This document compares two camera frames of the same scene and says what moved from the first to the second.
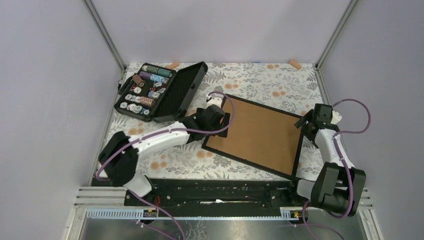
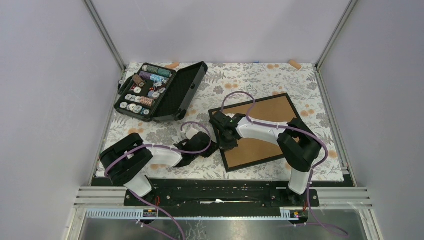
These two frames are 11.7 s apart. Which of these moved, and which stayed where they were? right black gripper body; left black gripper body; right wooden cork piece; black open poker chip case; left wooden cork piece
Moved: left black gripper body; right black gripper body
Stayed: left wooden cork piece; black open poker chip case; right wooden cork piece
